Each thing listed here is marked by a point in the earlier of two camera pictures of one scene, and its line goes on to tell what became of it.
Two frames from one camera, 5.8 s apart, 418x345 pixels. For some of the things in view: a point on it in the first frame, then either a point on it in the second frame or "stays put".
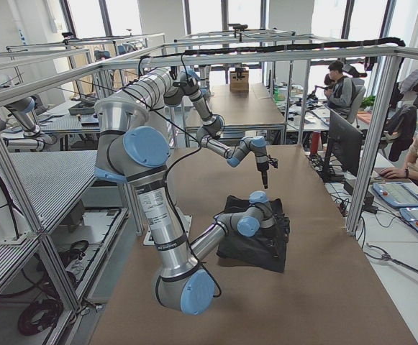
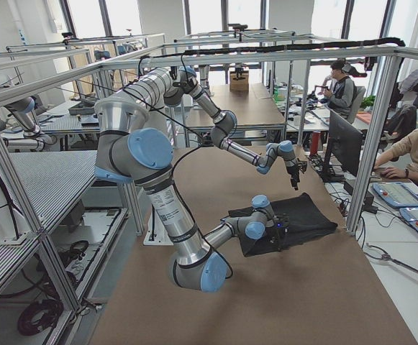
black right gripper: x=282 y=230 stays put
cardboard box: x=239 y=81 stays put
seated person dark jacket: x=341 y=95 stays put
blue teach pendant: x=398 y=193 stays put
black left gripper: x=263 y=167 -> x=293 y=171
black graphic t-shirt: x=252 y=251 -> x=296 y=220
